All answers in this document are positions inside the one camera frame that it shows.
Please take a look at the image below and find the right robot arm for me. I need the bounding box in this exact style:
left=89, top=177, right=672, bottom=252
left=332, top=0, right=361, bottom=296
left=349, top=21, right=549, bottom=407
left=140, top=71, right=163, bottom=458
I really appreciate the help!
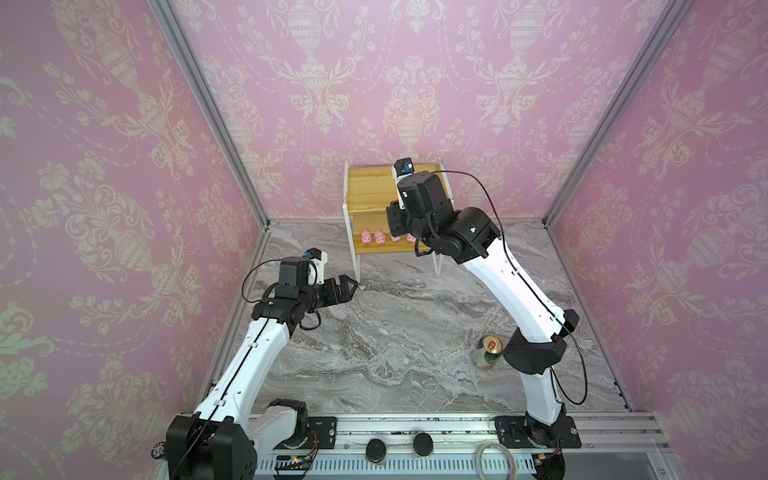
left=386, top=172, right=579, bottom=448

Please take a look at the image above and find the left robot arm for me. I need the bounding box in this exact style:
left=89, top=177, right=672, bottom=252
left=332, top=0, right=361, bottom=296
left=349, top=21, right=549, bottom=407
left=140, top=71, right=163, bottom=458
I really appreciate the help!
left=165, top=248, right=359, bottom=479

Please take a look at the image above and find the green can gold lid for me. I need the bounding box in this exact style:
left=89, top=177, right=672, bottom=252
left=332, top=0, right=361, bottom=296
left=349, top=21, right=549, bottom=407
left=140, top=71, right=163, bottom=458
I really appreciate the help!
left=472, top=334, right=504, bottom=370

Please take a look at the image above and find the black round knob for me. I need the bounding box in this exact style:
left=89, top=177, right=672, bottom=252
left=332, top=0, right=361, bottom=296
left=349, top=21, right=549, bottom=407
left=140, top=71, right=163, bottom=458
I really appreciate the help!
left=364, top=438, right=387, bottom=465
left=412, top=432, right=434, bottom=458

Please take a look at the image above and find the purple drink bottle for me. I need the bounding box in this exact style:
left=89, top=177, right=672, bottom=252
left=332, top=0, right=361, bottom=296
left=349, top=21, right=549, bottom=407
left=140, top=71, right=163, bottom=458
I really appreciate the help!
left=151, top=441, right=167, bottom=460

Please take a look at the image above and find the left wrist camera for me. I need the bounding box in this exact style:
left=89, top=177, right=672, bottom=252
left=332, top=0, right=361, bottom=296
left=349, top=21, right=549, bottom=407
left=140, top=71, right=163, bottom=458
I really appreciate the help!
left=304, top=248, right=328, bottom=285

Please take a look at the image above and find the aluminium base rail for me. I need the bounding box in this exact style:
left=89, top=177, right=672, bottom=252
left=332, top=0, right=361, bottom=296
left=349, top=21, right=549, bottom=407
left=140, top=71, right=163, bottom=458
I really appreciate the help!
left=170, top=410, right=673, bottom=457

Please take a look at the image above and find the coiled white cable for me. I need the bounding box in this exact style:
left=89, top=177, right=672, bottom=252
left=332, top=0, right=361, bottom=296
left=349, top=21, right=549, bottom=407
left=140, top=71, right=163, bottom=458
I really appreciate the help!
left=475, top=442, right=518, bottom=480

